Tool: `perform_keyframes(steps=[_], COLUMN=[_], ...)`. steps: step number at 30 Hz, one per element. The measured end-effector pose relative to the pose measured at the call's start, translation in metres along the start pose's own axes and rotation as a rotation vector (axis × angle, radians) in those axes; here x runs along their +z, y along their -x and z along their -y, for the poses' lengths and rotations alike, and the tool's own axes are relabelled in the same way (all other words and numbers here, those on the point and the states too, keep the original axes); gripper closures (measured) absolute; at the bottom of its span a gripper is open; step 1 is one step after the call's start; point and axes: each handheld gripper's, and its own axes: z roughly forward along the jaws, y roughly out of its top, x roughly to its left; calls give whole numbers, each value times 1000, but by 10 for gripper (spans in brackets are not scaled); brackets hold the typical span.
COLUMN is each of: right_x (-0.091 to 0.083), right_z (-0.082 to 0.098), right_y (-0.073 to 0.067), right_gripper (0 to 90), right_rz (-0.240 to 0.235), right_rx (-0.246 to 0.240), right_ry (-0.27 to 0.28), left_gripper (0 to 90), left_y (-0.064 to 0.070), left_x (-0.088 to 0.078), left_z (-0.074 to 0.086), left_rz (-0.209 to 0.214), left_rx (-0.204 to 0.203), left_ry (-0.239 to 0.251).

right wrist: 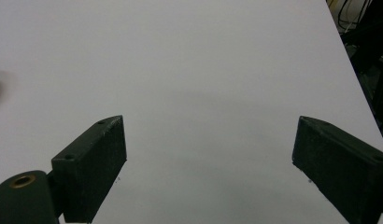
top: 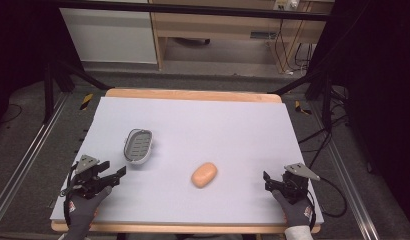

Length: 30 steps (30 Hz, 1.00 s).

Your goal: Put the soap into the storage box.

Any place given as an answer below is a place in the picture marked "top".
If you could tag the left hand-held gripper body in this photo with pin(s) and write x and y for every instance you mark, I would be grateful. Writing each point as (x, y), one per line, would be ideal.
(88, 178)

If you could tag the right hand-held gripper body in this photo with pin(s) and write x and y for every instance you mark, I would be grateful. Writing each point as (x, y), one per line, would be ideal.
(294, 185)

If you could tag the grey soap dish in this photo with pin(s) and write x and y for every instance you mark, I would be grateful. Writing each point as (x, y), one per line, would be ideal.
(138, 146)

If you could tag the orange bread roll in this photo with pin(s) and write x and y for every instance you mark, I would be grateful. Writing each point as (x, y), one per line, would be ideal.
(204, 175)

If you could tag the person's right hand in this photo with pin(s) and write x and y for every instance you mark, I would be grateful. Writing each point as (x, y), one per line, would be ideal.
(294, 211)

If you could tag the person's left hand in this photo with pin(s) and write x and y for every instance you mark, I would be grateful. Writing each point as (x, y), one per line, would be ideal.
(83, 208)

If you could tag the yellow black striped marker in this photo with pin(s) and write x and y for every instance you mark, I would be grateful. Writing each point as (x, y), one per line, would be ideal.
(302, 108)
(86, 101)

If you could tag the white foam mat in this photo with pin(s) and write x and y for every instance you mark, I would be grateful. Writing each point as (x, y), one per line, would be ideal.
(206, 133)

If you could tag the black metal stand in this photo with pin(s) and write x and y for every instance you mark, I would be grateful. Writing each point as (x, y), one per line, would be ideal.
(321, 86)
(59, 76)

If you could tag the wooden table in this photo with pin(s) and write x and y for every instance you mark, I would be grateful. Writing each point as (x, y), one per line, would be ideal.
(193, 95)

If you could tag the white cabinet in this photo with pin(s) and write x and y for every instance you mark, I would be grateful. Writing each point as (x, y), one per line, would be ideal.
(109, 33)

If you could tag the black curtain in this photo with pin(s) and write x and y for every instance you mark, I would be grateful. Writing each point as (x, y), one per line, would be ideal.
(379, 83)
(19, 50)

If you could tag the light wooden desk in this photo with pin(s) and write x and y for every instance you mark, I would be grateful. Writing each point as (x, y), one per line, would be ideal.
(219, 26)

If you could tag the white power strip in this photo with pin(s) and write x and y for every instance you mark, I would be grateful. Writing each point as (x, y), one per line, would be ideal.
(286, 4)

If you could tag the metal floor rail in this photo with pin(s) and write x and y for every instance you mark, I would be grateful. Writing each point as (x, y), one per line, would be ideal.
(29, 150)
(346, 173)

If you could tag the black horizontal frame bar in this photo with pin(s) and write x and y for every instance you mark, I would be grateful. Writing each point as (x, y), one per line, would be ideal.
(193, 9)

